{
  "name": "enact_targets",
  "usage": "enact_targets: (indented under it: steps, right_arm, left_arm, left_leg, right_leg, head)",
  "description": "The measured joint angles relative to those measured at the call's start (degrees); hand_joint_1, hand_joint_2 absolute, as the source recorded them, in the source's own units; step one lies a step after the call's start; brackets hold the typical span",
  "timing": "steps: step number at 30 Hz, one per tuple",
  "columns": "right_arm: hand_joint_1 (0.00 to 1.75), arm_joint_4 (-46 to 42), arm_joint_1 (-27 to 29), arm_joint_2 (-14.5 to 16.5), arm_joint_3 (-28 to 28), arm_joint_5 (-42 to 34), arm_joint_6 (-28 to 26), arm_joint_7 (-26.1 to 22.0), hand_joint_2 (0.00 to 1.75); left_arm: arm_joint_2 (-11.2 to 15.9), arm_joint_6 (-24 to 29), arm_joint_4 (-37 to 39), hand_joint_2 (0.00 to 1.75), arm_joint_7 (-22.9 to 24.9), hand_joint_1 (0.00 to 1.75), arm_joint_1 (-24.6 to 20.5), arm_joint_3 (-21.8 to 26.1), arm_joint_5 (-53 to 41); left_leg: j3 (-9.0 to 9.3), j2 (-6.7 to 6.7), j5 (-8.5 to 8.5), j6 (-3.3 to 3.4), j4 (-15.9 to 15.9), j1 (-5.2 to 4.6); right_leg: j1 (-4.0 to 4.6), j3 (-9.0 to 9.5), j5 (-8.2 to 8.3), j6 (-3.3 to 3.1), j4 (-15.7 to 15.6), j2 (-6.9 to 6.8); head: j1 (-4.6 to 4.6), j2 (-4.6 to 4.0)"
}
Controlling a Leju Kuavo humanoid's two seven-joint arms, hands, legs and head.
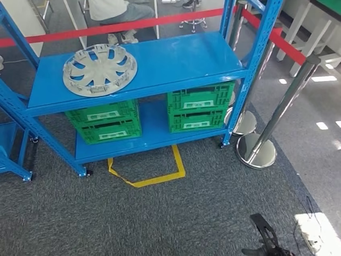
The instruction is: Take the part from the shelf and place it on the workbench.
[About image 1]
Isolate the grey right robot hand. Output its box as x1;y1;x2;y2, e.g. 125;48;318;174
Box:
241;247;264;256

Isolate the metal floor outlet plate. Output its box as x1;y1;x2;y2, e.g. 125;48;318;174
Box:
300;229;320;254

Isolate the yellow floor tape square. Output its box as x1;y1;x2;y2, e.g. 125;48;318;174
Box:
107;145;186;189

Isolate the chrome stanchion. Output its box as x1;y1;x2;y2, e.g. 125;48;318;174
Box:
224;20;284;138
235;53;322;170

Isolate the red barrier belt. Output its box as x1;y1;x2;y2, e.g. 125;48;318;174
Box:
0;7;224;49
234;5;307;67

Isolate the black stool chrome base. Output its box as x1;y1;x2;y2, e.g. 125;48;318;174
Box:
179;0;208;34

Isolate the narrow white desk panel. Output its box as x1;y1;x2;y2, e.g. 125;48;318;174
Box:
154;0;161;40

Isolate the silver wheel hubcap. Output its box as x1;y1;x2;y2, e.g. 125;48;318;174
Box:
63;43;138;98

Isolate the seated person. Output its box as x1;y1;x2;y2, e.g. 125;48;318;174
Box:
88;0;155;46

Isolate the wide white desk panel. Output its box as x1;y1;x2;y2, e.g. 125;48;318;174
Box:
0;0;46;58

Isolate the dark stanchion post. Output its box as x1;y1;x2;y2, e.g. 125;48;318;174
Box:
228;0;249;107

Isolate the metal table frame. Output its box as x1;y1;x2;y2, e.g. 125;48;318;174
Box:
28;0;54;34

